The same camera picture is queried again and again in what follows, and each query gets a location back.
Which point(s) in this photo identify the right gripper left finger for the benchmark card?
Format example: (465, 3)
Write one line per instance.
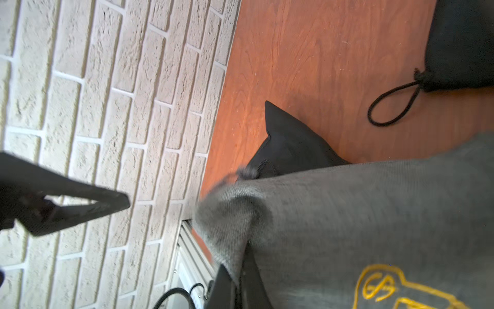
(45, 202)

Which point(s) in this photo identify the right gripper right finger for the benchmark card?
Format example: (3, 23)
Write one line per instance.
(249, 293)

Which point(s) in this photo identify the black fabric pouch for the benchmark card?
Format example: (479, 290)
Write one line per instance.
(459, 53)

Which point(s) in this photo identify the aluminium rail frame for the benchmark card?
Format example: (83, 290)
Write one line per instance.
(191, 270)

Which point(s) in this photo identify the grey fabric pouch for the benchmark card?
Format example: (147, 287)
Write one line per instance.
(397, 234)

